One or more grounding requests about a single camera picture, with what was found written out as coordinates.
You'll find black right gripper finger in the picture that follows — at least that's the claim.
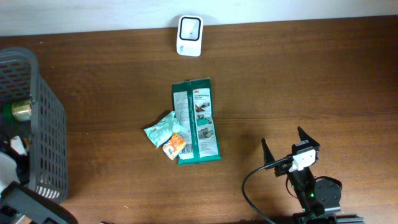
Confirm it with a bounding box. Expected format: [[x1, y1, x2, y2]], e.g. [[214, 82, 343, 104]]
[[261, 138, 275, 167], [297, 126, 320, 147]]

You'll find orange snack packet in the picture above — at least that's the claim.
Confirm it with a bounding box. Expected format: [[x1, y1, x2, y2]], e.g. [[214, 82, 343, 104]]
[[162, 133, 187, 160]]

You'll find green 3M gloves package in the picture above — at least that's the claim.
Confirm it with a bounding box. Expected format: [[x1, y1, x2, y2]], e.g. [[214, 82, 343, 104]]
[[172, 78, 221, 166]]

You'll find mint green wipes packet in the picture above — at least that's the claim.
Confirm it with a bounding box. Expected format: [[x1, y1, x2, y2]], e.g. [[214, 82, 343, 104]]
[[144, 111, 186, 148]]

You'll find green lid spice jar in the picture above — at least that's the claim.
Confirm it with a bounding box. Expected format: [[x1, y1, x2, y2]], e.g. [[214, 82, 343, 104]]
[[2, 100, 32, 123]]

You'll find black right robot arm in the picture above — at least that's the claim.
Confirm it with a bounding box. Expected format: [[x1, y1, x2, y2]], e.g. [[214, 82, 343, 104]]
[[261, 127, 364, 224]]

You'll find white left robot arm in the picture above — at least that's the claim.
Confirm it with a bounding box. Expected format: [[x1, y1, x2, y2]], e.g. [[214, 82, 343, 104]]
[[1, 132, 78, 224]]

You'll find white barcode scanner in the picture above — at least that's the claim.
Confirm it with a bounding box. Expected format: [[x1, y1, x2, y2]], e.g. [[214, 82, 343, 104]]
[[176, 15, 203, 57]]

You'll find dark grey plastic basket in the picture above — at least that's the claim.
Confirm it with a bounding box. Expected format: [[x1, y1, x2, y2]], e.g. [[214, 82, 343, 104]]
[[1, 47, 69, 203]]

